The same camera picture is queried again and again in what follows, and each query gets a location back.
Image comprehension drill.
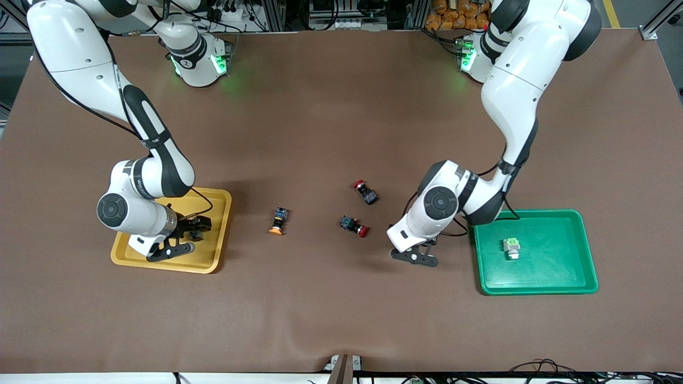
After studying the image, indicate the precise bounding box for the white power strip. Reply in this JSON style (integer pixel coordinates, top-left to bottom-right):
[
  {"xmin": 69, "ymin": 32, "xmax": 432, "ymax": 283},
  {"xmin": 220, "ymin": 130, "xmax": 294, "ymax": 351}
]
[{"xmin": 211, "ymin": 3, "xmax": 251, "ymax": 31}]

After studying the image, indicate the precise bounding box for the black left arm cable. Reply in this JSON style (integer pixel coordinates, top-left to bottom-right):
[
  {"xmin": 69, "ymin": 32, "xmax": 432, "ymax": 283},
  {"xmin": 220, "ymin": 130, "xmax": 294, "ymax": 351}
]
[{"xmin": 406, "ymin": 160, "xmax": 521, "ymax": 238}]

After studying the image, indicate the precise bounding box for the black cable bundle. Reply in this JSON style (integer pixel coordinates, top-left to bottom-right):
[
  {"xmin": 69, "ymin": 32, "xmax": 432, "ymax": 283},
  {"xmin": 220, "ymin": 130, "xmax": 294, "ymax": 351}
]
[{"xmin": 507, "ymin": 358, "xmax": 683, "ymax": 384}]

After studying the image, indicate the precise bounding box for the grey electronics box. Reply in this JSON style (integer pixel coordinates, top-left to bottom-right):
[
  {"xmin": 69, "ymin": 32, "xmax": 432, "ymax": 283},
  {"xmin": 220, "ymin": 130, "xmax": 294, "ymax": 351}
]
[{"xmin": 307, "ymin": 0, "xmax": 393, "ymax": 31}]

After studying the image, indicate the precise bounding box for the green plastic tray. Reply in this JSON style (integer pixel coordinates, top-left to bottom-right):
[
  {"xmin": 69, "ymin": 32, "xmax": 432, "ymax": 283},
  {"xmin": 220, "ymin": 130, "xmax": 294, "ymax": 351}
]
[{"xmin": 472, "ymin": 209, "xmax": 600, "ymax": 296}]

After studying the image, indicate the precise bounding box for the red mushroom push button switch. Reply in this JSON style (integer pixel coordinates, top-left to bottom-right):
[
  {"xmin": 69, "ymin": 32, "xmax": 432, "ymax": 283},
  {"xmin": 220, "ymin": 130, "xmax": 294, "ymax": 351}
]
[
  {"xmin": 352, "ymin": 179, "xmax": 379, "ymax": 206},
  {"xmin": 339, "ymin": 215, "xmax": 370, "ymax": 238}
]

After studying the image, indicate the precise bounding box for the yellow plastic tray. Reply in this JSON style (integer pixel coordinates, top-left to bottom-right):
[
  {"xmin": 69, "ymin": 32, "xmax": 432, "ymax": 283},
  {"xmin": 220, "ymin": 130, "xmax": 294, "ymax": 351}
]
[{"xmin": 110, "ymin": 187, "xmax": 233, "ymax": 275}]

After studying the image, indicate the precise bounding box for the brown table mat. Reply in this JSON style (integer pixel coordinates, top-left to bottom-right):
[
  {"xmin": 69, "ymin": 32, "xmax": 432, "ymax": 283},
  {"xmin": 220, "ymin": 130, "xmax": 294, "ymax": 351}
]
[{"xmin": 0, "ymin": 29, "xmax": 683, "ymax": 374}]

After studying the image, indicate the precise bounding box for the silver aluminium frame profile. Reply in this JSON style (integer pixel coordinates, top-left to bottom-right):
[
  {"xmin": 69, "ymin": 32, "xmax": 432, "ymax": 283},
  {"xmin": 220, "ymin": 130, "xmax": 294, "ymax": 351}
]
[{"xmin": 638, "ymin": 0, "xmax": 683, "ymax": 41}]

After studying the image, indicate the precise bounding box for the orange packaged items pile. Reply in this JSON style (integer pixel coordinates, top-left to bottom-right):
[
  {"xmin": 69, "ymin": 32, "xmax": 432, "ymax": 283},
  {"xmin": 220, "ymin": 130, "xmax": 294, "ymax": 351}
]
[{"xmin": 424, "ymin": 0, "xmax": 493, "ymax": 30}]

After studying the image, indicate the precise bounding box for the metal mounting bracket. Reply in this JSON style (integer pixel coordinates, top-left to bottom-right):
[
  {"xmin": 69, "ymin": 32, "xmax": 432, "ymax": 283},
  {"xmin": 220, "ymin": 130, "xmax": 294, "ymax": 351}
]
[{"xmin": 323, "ymin": 353, "xmax": 364, "ymax": 384}]

